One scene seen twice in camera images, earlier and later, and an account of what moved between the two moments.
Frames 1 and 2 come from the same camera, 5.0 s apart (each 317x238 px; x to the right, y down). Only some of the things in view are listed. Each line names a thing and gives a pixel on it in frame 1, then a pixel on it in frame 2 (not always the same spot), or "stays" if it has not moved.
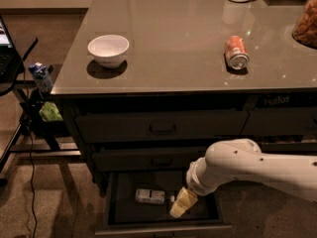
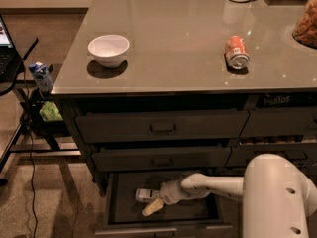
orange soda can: [237, 53] stays
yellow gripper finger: [186, 198] → [153, 207]
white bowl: [108, 50] stays
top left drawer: [167, 125] stays
